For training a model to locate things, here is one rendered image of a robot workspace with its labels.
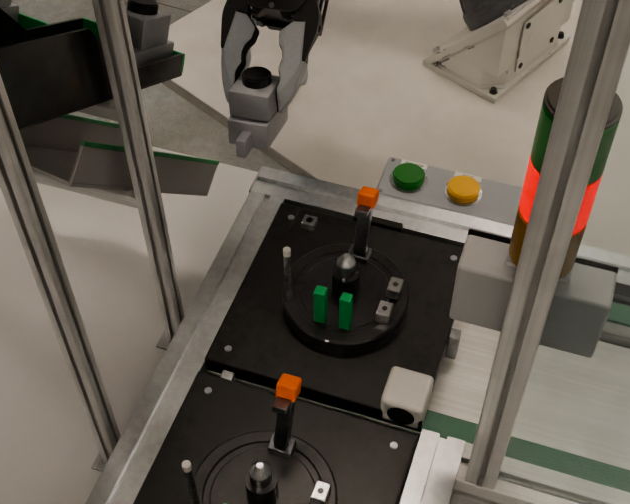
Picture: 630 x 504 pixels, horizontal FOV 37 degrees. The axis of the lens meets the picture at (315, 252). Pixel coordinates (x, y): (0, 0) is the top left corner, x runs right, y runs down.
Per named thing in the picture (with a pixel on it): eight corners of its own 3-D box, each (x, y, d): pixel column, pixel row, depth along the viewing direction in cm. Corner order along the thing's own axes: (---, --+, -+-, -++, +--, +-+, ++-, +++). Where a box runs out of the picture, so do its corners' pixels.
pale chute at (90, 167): (119, 159, 119) (130, 125, 118) (208, 196, 114) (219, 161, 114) (-38, 140, 92) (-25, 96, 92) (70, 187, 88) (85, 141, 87)
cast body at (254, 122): (250, 113, 104) (247, 55, 99) (288, 120, 102) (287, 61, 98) (220, 154, 97) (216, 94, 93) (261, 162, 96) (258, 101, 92)
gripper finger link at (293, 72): (317, 120, 101) (318, 34, 102) (304, 108, 95) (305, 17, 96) (289, 121, 102) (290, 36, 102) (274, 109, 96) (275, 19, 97)
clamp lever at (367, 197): (353, 244, 108) (362, 184, 104) (370, 248, 108) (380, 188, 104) (344, 258, 105) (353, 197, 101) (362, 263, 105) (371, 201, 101)
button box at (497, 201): (386, 187, 127) (389, 153, 122) (543, 224, 123) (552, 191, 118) (371, 224, 123) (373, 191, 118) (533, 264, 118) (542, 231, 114)
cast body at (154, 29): (136, 57, 99) (144, -10, 96) (171, 70, 98) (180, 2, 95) (84, 72, 92) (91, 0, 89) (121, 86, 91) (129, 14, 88)
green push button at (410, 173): (396, 169, 122) (397, 158, 120) (427, 177, 121) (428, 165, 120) (388, 191, 120) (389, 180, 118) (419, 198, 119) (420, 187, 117)
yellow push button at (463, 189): (450, 182, 120) (451, 171, 119) (481, 189, 120) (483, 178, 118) (442, 204, 118) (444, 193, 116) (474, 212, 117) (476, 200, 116)
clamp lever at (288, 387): (275, 434, 93) (283, 371, 89) (294, 440, 92) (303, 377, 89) (262, 457, 90) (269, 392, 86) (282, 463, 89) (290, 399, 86)
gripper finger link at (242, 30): (245, 113, 103) (279, 34, 103) (227, 101, 97) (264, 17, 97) (220, 102, 104) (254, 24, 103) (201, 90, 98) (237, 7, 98)
